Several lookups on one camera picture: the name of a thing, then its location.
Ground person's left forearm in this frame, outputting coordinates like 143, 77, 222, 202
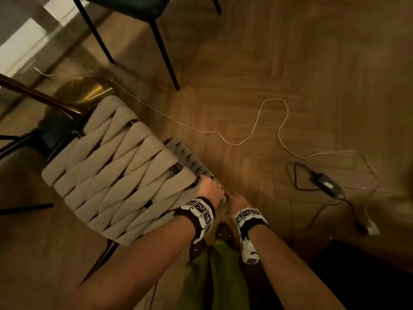
66, 216, 196, 310

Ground person's green trousers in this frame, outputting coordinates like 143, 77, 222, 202
179, 239, 251, 310

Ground person's left dark shoe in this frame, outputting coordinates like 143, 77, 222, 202
188, 239, 207, 264

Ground black power adapter with cable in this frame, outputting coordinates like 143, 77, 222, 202
285, 162, 368, 235

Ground black marker wristband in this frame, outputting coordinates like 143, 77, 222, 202
173, 196, 216, 244
234, 207, 269, 239

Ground person's right forearm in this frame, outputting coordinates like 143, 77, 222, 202
248, 225, 346, 310

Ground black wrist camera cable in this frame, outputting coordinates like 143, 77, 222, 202
148, 280, 159, 310

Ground white plug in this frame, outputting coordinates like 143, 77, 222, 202
364, 217, 381, 236

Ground person's dark shoe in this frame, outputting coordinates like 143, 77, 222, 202
214, 222, 236, 251
188, 239, 207, 264

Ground person's left hand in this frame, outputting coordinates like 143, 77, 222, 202
197, 175, 225, 207

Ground person's right hand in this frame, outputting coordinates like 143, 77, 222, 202
225, 192, 253, 220

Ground long white floor cable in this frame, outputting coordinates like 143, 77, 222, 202
34, 67, 381, 229

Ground woven beige chair green seat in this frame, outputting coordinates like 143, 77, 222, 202
71, 0, 222, 91
0, 95, 227, 285

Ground person's right dark shoe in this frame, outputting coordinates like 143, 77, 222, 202
214, 222, 236, 251

